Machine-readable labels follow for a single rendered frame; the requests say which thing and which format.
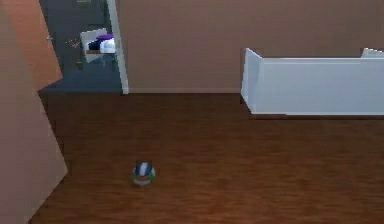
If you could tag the white round object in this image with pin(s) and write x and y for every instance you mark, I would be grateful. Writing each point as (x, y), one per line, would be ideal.
(108, 46)

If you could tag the white pillow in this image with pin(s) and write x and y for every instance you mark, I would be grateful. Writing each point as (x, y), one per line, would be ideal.
(371, 52)

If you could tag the blue white green ball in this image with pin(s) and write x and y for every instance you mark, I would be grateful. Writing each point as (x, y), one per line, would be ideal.
(143, 172)

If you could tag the purple object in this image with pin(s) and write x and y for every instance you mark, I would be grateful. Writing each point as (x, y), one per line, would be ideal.
(105, 36)

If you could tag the orange room door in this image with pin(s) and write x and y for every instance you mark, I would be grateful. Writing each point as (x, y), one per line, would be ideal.
(35, 43)

